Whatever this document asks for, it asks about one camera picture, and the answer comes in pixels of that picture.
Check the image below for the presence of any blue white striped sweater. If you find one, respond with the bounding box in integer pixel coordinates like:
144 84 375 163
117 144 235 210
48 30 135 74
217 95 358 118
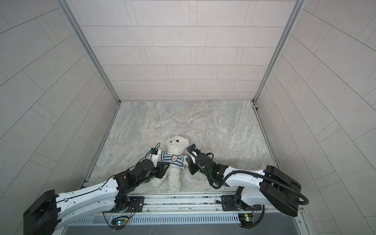
161 152 186 169

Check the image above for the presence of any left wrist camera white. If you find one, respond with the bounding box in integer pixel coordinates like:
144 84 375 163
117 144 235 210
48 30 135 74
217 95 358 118
149 148 162 167

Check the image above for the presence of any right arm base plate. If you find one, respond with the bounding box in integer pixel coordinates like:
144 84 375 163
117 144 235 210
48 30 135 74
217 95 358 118
216 195 262 212

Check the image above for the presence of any white teddy bear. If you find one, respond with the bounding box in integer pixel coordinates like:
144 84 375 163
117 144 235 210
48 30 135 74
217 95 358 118
150 135 190 192

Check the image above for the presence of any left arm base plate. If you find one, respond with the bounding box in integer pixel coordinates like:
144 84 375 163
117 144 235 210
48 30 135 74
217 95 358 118
107 196 145 213

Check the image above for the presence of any right corner aluminium post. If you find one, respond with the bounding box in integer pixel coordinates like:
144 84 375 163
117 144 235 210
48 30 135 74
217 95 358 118
253 0 305 105

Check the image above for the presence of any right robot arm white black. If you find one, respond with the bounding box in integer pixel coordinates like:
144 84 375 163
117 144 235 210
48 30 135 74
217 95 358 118
189 150 309 217

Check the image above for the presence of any right green circuit board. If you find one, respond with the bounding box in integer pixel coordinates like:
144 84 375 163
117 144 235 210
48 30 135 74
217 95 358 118
238 214 255 228

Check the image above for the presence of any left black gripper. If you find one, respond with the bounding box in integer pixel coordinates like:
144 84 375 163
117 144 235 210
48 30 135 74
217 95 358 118
136 163 172 187

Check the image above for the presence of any left corner aluminium post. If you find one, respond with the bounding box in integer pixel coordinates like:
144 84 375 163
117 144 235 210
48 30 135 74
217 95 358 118
57 0 121 105

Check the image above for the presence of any left green circuit board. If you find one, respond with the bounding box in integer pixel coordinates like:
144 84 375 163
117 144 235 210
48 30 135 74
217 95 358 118
111 216 130 227

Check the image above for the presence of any corner aluminium post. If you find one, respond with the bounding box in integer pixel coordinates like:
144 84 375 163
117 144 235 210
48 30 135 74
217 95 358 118
253 0 305 105
57 0 121 105

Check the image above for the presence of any green circuit board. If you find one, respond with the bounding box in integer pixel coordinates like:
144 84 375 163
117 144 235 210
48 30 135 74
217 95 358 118
238 214 255 228
111 216 130 227

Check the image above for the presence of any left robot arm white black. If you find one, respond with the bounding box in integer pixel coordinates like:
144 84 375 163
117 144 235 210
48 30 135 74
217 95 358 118
23 159 169 235

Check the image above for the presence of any aluminium mounting rail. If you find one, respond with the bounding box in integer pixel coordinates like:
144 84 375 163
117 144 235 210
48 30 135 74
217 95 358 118
58 192 305 216

